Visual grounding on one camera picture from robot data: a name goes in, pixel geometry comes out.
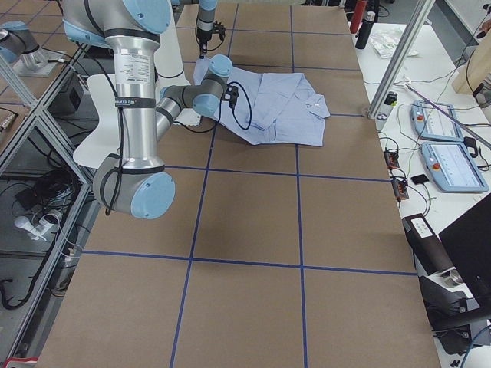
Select black monitor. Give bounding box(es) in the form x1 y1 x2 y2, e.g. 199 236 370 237
439 195 490 306

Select teach pendant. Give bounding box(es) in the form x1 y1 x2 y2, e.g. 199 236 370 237
410 100 463 142
421 142 489 193

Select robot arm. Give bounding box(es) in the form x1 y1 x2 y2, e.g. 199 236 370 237
195 0 218 58
61 1 232 219

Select aluminium frame post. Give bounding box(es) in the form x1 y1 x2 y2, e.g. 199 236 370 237
367 0 435 120

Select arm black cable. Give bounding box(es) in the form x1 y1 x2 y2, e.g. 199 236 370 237
174 80 253 133

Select white central pedestal column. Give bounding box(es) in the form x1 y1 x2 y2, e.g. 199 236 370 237
148 1 201 134

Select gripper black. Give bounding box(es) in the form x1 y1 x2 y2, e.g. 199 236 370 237
196 28 212 59

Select lower teach pendant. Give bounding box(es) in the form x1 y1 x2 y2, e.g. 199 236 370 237
421 142 489 193

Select red bottle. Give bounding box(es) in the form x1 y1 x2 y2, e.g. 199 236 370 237
350 0 367 35

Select light blue striped shirt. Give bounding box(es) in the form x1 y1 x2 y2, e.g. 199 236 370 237
213 67 330 146

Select upper teach pendant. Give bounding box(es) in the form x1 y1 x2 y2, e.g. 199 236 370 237
410 100 463 142

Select black bottle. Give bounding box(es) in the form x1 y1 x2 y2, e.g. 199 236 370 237
355 11 376 50

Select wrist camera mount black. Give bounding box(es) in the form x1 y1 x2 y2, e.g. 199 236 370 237
222 84 239 110
212 21 226 41

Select plastic bag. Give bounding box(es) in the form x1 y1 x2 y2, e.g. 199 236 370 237
369 28 403 59

